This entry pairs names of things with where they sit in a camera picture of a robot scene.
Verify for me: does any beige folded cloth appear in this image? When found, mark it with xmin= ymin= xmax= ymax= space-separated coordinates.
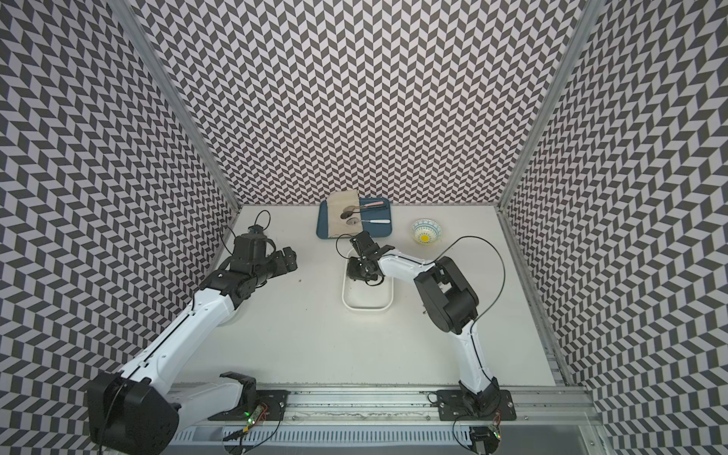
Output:
xmin=326 ymin=190 xmax=365 ymax=239

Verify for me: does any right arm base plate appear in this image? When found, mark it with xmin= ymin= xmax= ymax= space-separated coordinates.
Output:
xmin=435 ymin=390 xmax=518 ymax=422

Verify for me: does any metal spoon white handle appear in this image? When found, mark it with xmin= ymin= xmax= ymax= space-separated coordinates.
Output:
xmin=346 ymin=217 xmax=392 ymax=226

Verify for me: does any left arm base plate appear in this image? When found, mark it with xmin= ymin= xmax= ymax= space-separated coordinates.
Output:
xmin=208 ymin=389 xmax=290 ymax=422

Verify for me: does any blue tray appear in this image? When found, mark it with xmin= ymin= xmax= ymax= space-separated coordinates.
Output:
xmin=316 ymin=197 xmax=392 ymax=240

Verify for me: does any aluminium front rail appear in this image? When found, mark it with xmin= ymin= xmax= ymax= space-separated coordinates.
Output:
xmin=121 ymin=383 xmax=604 ymax=428

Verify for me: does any patterned small bowl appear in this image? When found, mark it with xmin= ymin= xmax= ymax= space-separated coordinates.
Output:
xmin=411 ymin=218 xmax=443 ymax=246

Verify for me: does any white storage box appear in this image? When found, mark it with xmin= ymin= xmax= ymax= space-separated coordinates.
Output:
xmin=341 ymin=265 xmax=394 ymax=313

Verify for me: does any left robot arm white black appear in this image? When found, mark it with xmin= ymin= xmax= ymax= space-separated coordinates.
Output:
xmin=85 ymin=224 xmax=298 ymax=454

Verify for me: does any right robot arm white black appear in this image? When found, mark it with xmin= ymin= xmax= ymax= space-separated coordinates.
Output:
xmin=346 ymin=231 xmax=502 ymax=417

